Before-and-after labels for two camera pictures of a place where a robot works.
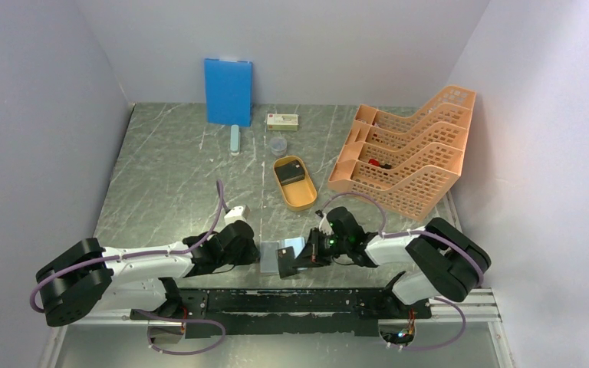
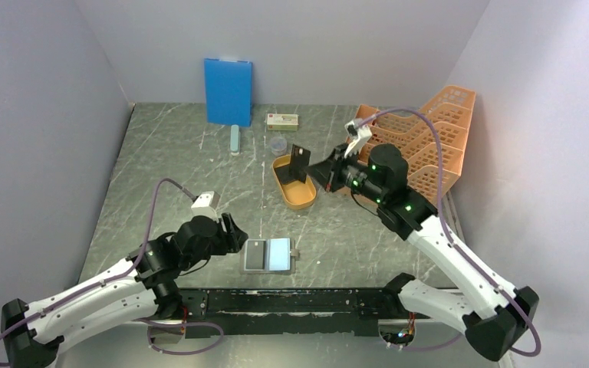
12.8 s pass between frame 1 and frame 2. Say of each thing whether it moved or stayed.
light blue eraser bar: stayed
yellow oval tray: stayed
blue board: stayed
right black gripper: moved
